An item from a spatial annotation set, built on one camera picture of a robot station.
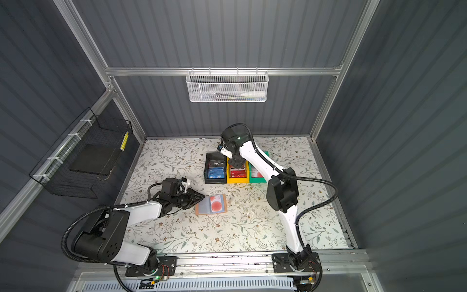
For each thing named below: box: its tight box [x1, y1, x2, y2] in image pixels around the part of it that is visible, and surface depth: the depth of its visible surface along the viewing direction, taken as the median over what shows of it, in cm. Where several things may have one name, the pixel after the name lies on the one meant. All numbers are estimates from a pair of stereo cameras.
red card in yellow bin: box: [230, 169, 247, 178], surface depth 101 cm
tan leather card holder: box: [195, 193, 228, 216], surface depth 91 cm
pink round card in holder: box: [209, 194, 224, 213], surface depth 93 cm
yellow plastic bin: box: [226, 156, 250, 184], surface depth 100 cm
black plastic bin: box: [204, 152, 227, 185], surface depth 104 cm
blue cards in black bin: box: [207, 167, 225, 179], surface depth 103 cm
